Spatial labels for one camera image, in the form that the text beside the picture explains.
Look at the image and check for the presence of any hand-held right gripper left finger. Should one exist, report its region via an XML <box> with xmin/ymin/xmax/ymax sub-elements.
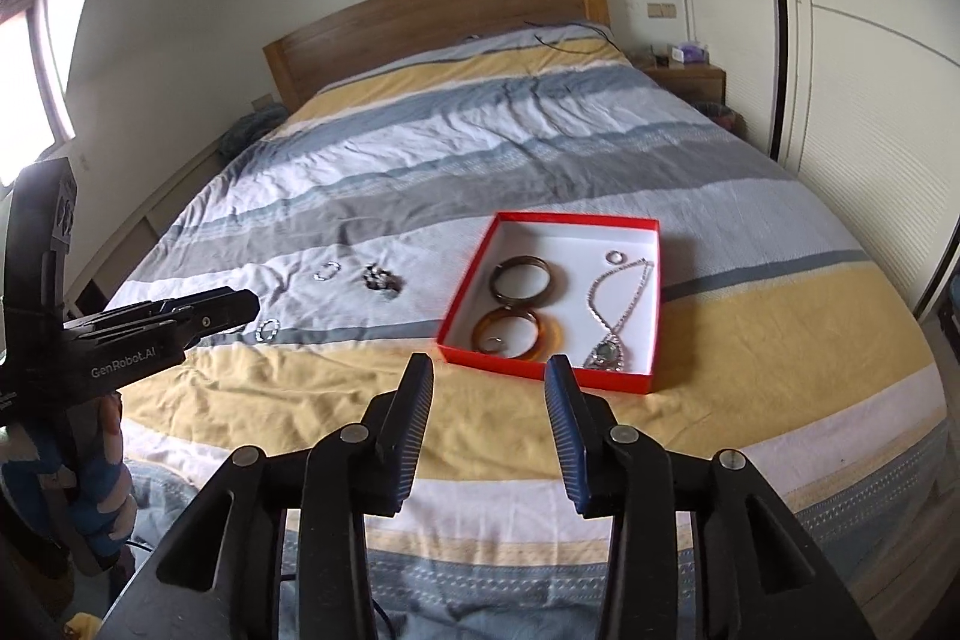
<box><xmin>105</xmin><ymin>353</ymin><xmax>437</xmax><ymax>640</ymax></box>

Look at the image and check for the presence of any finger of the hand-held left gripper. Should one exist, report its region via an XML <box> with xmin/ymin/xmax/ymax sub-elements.
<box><xmin>66</xmin><ymin>288</ymin><xmax>262</xmax><ymax>349</ymax></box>

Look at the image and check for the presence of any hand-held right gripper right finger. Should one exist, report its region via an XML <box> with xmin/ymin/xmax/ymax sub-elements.
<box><xmin>543</xmin><ymin>353</ymin><xmax>863</xmax><ymax>640</ymax></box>

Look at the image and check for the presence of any amber bangle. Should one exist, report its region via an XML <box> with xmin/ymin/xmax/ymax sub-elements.
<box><xmin>470</xmin><ymin>303</ymin><xmax>564</xmax><ymax>360</ymax></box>

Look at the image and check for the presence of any silver chain necklace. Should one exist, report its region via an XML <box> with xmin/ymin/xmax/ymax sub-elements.
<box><xmin>583</xmin><ymin>257</ymin><xmax>655</xmax><ymax>375</ymax></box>

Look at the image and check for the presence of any dark brown bangle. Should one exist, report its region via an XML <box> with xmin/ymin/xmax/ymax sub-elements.
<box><xmin>488</xmin><ymin>255</ymin><xmax>553</xmax><ymax>306</ymax></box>

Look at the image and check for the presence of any red jewelry box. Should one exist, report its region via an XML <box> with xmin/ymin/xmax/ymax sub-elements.
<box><xmin>436</xmin><ymin>210</ymin><xmax>663</xmax><ymax>396</ymax></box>

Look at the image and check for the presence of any person's left hand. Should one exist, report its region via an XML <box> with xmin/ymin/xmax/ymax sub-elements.
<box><xmin>66</xmin><ymin>389</ymin><xmax>140</xmax><ymax>560</ymax></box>

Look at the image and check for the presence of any dark clothes pile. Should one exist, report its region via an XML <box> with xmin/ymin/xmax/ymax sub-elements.
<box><xmin>217</xmin><ymin>107</ymin><xmax>290</xmax><ymax>155</ymax></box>

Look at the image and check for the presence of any window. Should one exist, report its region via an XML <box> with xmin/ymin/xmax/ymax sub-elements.
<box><xmin>0</xmin><ymin>0</ymin><xmax>77</xmax><ymax>185</ymax></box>

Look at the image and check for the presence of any wooden headboard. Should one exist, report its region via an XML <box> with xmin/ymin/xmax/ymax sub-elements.
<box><xmin>262</xmin><ymin>0</ymin><xmax>611</xmax><ymax>113</ymax></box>

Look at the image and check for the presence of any wooden nightstand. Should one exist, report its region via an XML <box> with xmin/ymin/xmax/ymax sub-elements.
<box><xmin>643</xmin><ymin>62</ymin><xmax>728</xmax><ymax>106</ymax></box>

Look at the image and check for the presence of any white wardrobe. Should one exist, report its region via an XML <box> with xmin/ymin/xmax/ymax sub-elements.
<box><xmin>658</xmin><ymin>0</ymin><xmax>960</xmax><ymax>326</ymax></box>

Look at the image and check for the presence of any dark beaded bracelet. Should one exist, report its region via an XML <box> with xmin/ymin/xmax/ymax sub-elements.
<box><xmin>361</xmin><ymin>263</ymin><xmax>403</xmax><ymax>297</ymax></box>

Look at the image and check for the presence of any black cable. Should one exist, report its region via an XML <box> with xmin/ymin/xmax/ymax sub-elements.
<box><xmin>523</xmin><ymin>18</ymin><xmax>625</xmax><ymax>58</ymax></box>

